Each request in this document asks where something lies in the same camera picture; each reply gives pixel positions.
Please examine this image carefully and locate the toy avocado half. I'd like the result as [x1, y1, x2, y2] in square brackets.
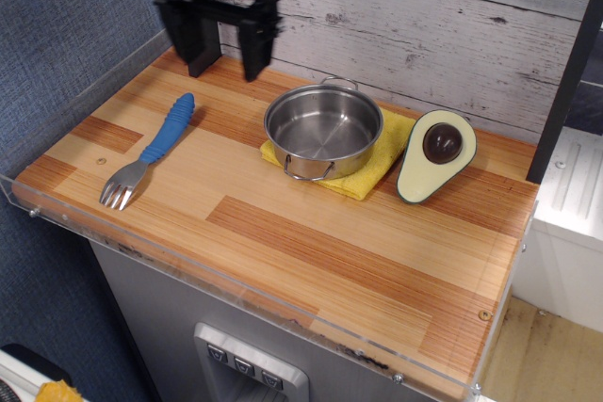
[397, 110, 477, 204]

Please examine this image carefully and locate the yellow object at corner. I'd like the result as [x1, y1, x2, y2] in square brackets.
[34, 380, 85, 402]

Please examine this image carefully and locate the grey toy fridge cabinet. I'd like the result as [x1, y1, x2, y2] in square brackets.
[92, 243, 428, 401]

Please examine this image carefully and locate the small stainless steel pot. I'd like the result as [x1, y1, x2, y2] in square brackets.
[264, 77, 384, 182]

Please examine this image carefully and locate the silver dispenser button panel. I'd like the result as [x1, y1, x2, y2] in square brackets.
[194, 322, 310, 401]

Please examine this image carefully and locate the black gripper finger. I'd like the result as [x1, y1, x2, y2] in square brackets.
[155, 1, 204, 63]
[237, 18, 281, 82]

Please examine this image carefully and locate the yellow folded cloth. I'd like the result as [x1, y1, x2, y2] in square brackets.
[260, 108, 416, 201]

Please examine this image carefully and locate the blue handled metal fork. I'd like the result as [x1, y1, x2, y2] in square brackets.
[99, 93, 195, 211]

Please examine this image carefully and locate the clear acrylic table guard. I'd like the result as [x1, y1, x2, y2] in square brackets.
[8, 33, 536, 401]

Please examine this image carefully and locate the black right vertical post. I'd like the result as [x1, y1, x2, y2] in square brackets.
[526, 0, 602, 184]

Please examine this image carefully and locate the white side counter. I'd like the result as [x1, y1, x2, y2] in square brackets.
[512, 127, 602, 331]

